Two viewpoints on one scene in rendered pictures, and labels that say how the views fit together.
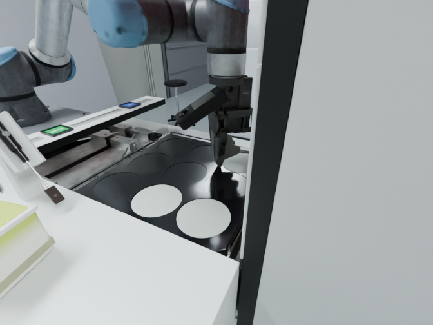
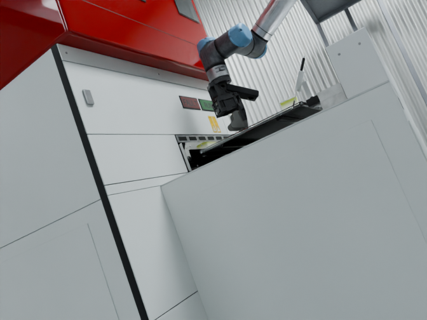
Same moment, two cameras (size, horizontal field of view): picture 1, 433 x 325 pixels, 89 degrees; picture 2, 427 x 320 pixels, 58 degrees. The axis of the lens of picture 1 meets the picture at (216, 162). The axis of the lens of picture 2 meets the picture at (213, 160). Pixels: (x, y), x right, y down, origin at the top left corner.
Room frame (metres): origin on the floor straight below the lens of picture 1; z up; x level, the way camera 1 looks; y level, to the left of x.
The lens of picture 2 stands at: (1.76, -0.10, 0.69)
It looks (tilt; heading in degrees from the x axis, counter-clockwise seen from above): 8 degrees up; 182
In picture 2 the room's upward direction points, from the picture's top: 21 degrees counter-clockwise
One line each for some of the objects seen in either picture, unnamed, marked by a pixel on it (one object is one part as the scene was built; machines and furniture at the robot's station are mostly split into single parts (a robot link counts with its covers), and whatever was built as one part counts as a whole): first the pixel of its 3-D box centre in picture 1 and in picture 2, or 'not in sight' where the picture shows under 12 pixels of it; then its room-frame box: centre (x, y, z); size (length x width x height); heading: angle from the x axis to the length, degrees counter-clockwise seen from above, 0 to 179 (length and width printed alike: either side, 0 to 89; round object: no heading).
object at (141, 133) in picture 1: (142, 133); (333, 91); (0.68, 0.25, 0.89); 0.08 x 0.03 x 0.03; 64
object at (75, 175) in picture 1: (105, 162); (347, 105); (0.54, 0.32, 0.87); 0.36 x 0.08 x 0.03; 154
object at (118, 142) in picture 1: (124, 142); not in sight; (0.61, 0.28, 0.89); 0.08 x 0.03 x 0.03; 64
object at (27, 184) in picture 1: (20, 161); (302, 87); (0.27, 0.28, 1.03); 0.06 x 0.04 x 0.13; 64
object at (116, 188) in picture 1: (186, 173); (268, 130); (0.44, 0.07, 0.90); 0.34 x 0.34 x 0.01; 64
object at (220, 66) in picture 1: (225, 64); (218, 75); (0.48, -0.02, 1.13); 0.08 x 0.08 x 0.05
